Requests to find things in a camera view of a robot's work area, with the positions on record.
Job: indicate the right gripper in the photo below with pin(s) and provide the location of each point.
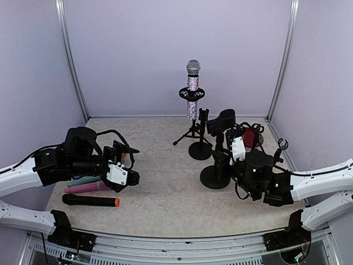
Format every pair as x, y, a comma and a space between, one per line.
224, 158

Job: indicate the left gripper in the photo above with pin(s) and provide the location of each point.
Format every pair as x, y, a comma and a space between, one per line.
116, 154

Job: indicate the short black microphone stand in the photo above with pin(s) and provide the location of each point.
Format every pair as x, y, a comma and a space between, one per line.
257, 130

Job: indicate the pink toy microphone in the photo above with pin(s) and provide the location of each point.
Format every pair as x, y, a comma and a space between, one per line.
88, 187

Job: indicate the mint green toy microphone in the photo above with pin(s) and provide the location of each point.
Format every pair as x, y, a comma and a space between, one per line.
84, 180

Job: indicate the black wireless microphone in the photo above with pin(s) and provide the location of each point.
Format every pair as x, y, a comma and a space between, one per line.
72, 199

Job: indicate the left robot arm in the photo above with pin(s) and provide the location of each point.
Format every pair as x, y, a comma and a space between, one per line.
78, 156

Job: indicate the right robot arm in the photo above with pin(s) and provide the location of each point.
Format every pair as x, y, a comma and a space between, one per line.
252, 171

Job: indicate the black tripod microphone stand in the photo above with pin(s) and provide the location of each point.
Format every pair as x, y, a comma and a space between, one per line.
193, 131

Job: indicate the silver glitter microphone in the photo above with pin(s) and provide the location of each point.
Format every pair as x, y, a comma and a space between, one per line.
193, 67

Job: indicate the red patterned plate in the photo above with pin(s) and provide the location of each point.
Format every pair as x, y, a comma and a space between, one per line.
248, 138

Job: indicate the left aluminium frame post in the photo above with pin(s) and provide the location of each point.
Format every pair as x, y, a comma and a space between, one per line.
61, 16

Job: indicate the aluminium frame post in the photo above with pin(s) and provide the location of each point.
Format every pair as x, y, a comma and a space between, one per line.
285, 59
61, 16

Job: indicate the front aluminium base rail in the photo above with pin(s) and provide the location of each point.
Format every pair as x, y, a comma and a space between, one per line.
251, 248

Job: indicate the right aluminium frame post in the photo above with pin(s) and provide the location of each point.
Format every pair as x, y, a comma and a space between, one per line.
285, 59

